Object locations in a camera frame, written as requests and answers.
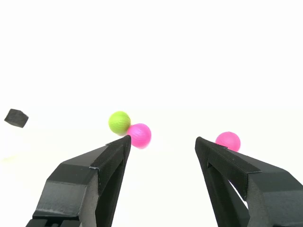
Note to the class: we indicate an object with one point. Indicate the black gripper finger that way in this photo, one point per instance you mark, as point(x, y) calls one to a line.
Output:
point(277, 196)
point(71, 189)

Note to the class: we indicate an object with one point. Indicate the black foam box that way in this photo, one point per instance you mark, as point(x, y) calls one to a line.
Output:
point(16, 118)

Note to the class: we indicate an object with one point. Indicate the pink golf ball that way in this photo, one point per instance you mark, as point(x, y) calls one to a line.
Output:
point(228, 140)
point(141, 136)

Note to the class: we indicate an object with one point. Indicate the green golf ball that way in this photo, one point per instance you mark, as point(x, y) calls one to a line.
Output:
point(118, 121)

